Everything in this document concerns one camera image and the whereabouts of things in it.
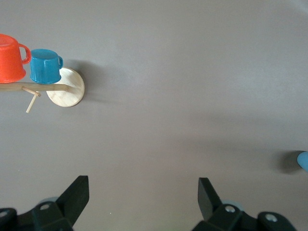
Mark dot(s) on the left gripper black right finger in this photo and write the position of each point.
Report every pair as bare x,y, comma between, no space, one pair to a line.
211,207

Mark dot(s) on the light blue plastic cup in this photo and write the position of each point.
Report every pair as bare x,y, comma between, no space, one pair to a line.
303,161

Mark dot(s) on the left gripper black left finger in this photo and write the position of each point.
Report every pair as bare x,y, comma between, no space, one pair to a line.
69,202

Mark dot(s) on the orange enamel mug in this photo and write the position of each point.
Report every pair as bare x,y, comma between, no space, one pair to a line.
10,62

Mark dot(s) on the teal enamel mug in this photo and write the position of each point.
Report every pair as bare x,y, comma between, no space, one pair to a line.
44,67

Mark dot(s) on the wooden mug tree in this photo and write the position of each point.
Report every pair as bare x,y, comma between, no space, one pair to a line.
69,91

